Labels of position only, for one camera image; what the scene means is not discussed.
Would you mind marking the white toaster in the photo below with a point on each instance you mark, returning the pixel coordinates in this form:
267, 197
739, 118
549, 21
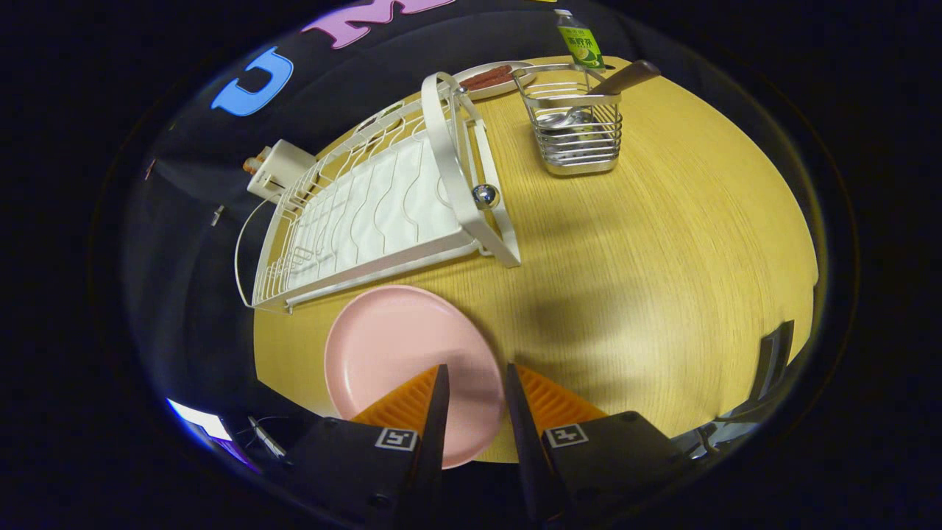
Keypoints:
283, 169

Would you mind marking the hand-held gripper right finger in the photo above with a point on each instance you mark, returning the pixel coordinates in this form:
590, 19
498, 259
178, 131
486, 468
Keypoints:
524, 449

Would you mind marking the green label drink bottle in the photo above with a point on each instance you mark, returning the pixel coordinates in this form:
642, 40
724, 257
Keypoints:
580, 44

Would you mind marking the white plate with sausages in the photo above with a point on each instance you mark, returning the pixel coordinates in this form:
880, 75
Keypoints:
515, 82

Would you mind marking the silver clip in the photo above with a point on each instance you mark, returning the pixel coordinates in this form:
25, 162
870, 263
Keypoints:
218, 215

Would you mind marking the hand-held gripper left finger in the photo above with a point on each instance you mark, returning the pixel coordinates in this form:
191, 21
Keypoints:
434, 434

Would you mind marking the computer monitor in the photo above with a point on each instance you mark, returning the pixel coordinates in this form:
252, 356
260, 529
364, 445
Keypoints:
202, 423

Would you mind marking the toasted bread slice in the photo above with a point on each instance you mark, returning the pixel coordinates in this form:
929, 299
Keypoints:
252, 163

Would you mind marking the brown sausage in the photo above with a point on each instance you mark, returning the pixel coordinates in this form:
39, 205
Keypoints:
493, 72
486, 82

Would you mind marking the pink plate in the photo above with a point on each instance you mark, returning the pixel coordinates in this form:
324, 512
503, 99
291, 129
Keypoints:
397, 346

